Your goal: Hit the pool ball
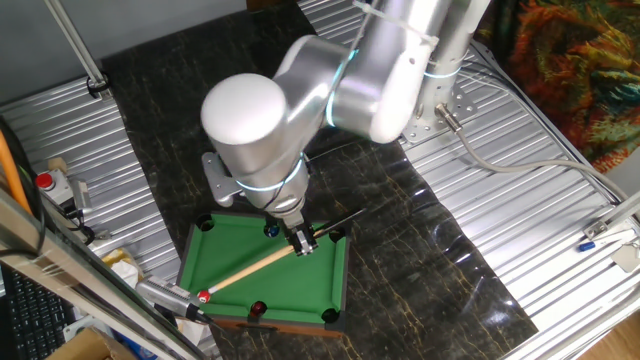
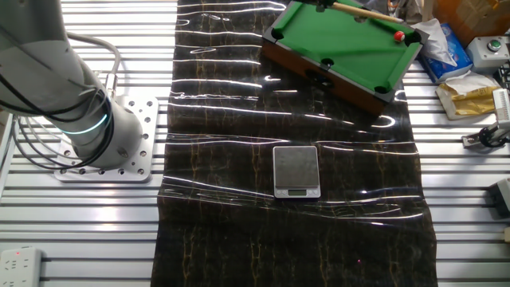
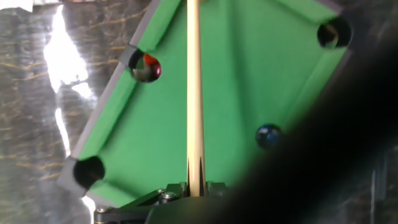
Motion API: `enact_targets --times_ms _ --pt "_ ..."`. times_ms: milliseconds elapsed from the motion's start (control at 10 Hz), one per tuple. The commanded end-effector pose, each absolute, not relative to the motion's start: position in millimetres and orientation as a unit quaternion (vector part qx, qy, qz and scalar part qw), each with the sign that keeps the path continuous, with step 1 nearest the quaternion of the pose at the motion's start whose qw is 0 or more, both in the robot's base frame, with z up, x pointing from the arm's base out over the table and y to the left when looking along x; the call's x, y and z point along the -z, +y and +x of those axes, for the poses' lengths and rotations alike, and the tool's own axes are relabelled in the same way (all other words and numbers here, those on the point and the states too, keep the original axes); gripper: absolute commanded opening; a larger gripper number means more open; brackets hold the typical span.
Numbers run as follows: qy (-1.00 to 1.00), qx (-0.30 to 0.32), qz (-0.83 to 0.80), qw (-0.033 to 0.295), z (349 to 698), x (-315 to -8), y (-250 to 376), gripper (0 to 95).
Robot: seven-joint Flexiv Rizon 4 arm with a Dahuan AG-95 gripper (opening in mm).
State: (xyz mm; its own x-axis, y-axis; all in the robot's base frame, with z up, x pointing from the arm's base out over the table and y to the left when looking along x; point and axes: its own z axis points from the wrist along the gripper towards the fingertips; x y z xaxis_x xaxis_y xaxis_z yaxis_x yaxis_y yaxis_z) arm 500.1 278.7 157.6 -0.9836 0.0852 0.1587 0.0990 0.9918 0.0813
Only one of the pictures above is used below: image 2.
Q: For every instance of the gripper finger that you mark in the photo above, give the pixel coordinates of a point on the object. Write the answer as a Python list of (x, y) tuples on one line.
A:
[(320, 6)]

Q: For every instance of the wooden pool cue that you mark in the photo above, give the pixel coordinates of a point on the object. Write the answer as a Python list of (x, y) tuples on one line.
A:
[(366, 12)]

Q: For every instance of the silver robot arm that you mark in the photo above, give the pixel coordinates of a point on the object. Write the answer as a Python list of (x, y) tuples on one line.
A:
[(40, 71)]

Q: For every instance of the green mini pool table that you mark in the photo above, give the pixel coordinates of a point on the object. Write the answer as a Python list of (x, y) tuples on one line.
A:
[(342, 40)]

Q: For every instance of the red and white pool ball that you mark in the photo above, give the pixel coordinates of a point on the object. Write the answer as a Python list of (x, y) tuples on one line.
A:
[(399, 36)]

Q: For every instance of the blue tissue pack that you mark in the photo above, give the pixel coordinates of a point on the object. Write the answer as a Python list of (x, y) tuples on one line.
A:
[(448, 60)]

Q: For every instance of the brown cardboard box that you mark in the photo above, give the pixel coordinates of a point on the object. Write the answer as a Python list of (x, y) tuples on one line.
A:
[(478, 16)]

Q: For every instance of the silver digital kitchen scale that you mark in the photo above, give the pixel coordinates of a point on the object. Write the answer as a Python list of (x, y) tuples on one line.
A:
[(296, 167)]

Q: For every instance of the green button control box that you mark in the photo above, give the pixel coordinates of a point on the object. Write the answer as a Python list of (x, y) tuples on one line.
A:
[(486, 56)]

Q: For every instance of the yellow and white crumpled bag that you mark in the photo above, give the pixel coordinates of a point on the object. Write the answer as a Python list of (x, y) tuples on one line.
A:
[(468, 101)]

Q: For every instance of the silver ribbed device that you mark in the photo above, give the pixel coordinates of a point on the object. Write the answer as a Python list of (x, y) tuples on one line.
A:
[(503, 105)]

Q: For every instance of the black marble pattern mat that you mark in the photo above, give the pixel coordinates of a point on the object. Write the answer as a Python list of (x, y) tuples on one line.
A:
[(239, 239)]

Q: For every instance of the dark grey box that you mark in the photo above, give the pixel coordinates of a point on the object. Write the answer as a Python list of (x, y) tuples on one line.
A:
[(501, 197)]

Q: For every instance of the white power strip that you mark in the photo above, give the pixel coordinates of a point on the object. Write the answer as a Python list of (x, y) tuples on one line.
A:
[(20, 267)]

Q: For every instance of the silver mounting bracket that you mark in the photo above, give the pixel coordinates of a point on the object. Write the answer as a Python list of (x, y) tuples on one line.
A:
[(472, 139)]

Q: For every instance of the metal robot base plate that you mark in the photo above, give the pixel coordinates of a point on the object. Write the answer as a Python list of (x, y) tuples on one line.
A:
[(139, 171)]

